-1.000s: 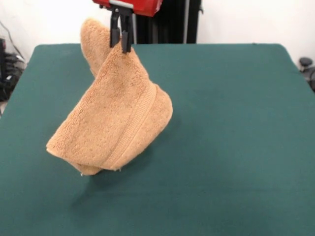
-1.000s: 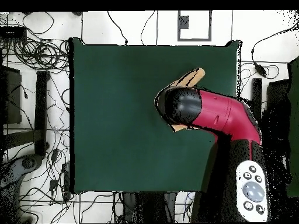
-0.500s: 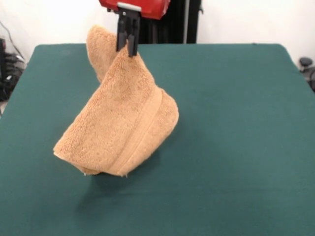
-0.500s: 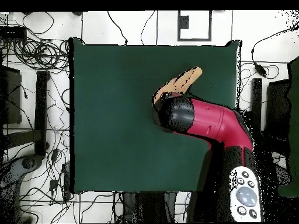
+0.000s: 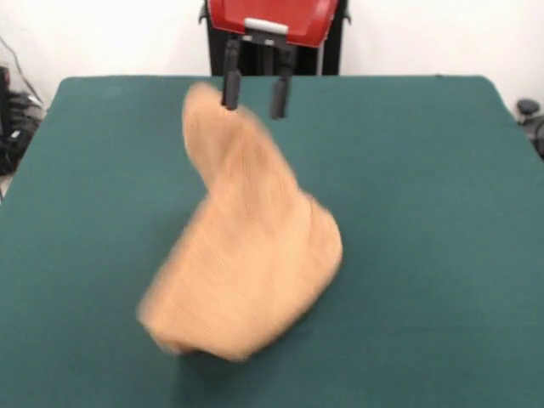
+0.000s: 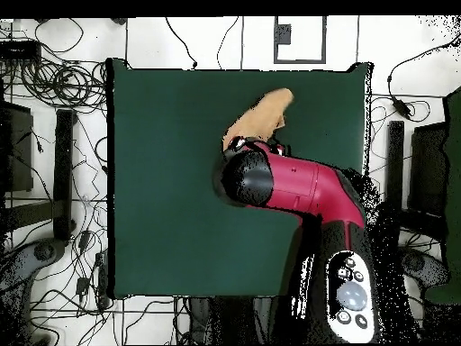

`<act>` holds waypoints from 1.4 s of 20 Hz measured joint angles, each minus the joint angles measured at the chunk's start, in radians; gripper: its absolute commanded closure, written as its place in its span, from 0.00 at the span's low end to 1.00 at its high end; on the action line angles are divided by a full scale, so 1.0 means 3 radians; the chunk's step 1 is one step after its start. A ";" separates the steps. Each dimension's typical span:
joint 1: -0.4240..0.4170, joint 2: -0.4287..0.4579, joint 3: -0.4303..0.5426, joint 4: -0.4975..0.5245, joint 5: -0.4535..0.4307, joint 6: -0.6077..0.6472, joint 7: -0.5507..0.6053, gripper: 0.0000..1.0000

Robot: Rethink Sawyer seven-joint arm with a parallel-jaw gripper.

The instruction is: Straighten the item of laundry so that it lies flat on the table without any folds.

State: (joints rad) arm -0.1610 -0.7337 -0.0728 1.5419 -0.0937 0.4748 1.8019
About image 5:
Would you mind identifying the tan terry towel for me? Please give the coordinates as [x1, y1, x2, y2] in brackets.
[136, 80, 345, 363]

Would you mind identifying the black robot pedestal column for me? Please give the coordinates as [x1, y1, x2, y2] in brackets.
[198, 0, 353, 77]

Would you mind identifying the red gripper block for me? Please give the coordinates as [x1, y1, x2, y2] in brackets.
[206, 0, 341, 121]

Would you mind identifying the grey black tripod base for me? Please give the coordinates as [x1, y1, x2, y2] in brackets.
[516, 98, 544, 161]
[0, 65, 46, 175]

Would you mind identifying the dark green table cloth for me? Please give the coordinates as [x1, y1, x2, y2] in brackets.
[0, 75, 544, 408]

